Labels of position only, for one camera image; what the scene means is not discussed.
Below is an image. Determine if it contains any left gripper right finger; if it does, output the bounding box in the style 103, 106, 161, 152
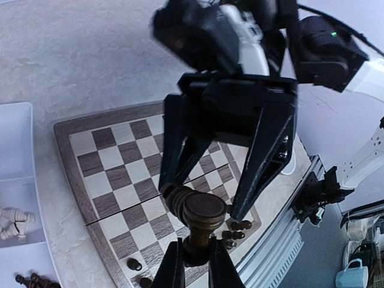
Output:
209, 237, 245, 288

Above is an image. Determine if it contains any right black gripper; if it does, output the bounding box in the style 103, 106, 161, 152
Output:
158, 73, 298, 221

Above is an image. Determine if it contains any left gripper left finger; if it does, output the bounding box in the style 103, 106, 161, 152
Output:
151, 238, 185, 288

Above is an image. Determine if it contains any dark chess rook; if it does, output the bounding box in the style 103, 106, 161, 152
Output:
160, 184, 227, 267
139, 277, 152, 288

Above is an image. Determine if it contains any dark chess pawn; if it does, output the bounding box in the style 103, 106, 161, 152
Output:
230, 220, 252, 231
127, 258, 142, 271
221, 230, 245, 240

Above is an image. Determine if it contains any wooden chess board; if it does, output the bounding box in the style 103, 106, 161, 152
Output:
53, 101, 262, 288

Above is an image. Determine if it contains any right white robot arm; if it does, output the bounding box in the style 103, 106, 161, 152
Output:
152, 1, 383, 223

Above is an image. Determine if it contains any pile of dark chess pieces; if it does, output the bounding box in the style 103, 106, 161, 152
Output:
15, 273, 61, 288

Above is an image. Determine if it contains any pile of white chess pieces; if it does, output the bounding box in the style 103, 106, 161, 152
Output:
1, 208, 36, 244

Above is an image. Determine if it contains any white orange ceramic bowl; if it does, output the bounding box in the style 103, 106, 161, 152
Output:
281, 148, 296, 175

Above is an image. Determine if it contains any light blue mug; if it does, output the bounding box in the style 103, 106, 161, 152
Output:
335, 258, 368, 288

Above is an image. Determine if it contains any white divided plastic tray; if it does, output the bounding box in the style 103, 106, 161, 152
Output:
1, 102, 60, 287

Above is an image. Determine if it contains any front aluminium rail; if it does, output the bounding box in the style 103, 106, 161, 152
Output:
236, 155, 325, 287

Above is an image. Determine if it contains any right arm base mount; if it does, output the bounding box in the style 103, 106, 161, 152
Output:
292, 166, 354, 226

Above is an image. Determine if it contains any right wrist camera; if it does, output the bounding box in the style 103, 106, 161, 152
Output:
149, 0, 271, 76

